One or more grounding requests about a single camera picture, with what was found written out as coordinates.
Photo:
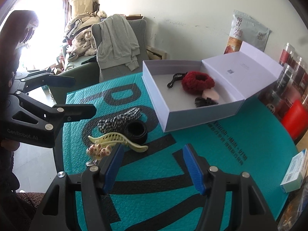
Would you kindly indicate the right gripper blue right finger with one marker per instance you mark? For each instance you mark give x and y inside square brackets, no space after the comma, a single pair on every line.
[198,169]

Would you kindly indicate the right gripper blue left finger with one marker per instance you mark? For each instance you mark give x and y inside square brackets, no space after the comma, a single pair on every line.
[109,167]

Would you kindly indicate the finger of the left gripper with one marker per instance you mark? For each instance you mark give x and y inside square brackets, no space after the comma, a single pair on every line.
[48,79]
[66,113]

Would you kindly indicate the cream yellow claw clip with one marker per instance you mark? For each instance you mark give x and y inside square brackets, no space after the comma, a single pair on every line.
[113,138]

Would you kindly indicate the checkered black white scrunchie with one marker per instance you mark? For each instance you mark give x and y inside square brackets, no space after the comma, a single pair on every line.
[117,123]

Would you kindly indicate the black elastic hair band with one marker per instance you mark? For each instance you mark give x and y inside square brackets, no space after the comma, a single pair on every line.
[136,132]

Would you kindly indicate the pink round compact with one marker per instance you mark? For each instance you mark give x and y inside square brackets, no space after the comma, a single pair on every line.
[210,93]

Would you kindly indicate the red fuzzy scrunchie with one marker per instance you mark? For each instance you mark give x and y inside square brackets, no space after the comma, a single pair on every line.
[196,82]

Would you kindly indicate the grey armchair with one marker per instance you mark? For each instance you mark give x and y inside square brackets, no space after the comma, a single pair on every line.
[90,73]

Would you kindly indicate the teal bubble mailer mat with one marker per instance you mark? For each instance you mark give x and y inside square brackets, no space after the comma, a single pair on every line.
[153,190]

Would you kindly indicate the pile of clothes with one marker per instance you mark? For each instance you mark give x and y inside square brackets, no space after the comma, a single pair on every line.
[80,16]

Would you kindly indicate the grey garment on chair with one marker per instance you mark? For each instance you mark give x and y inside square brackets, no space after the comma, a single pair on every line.
[119,44]

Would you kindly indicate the white open box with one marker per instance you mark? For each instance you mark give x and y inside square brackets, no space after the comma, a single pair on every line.
[187,93]

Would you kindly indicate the black hair clip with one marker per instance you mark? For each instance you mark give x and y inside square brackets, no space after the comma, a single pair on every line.
[176,77]

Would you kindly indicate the small teal white carton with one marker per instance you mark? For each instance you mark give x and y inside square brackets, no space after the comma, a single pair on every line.
[296,172]

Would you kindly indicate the red canister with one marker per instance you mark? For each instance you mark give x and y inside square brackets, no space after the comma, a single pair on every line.
[295,120]

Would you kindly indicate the clear jar dark lid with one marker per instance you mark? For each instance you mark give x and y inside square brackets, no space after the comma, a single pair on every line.
[284,80]

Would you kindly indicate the silver snack pouch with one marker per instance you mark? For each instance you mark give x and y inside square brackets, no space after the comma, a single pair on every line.
[245,28]

